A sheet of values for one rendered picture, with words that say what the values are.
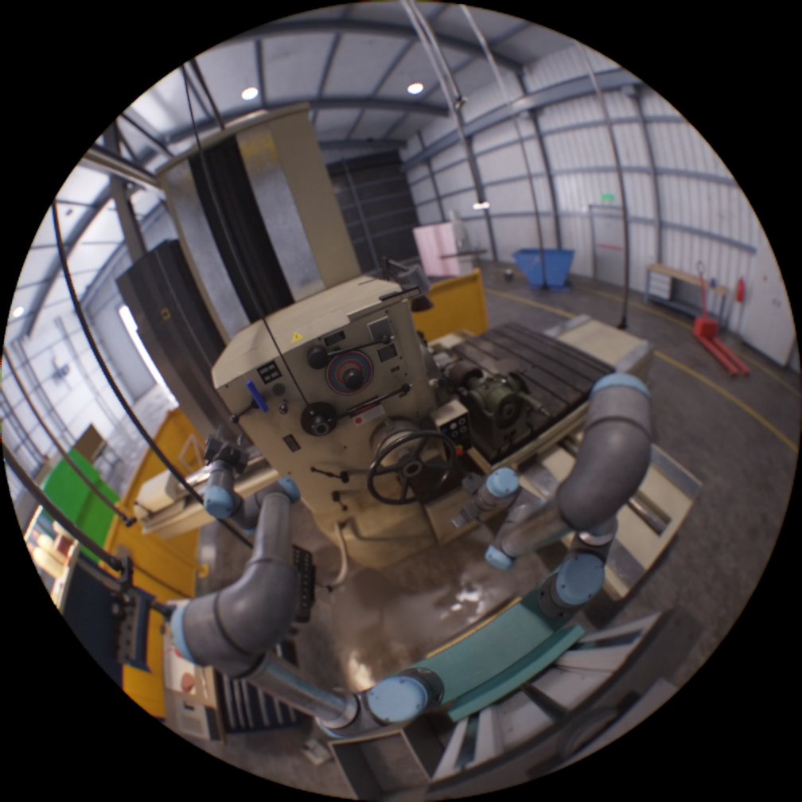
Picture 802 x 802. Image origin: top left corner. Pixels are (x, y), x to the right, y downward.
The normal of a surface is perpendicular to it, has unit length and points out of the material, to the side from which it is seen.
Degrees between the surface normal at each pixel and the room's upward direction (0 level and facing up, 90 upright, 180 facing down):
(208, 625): 19
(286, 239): 90
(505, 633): 0
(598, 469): 45
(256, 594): 34
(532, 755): 0
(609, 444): 30
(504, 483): 24
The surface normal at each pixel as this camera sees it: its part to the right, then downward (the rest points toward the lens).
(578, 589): -0.33, -0.69
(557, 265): -0.61, 0.59
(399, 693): -0.15, -0.83
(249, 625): 0.41, -0.52
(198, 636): -0.01, -0.49
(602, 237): -0.89, 0.42
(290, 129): 0.36, 0.47
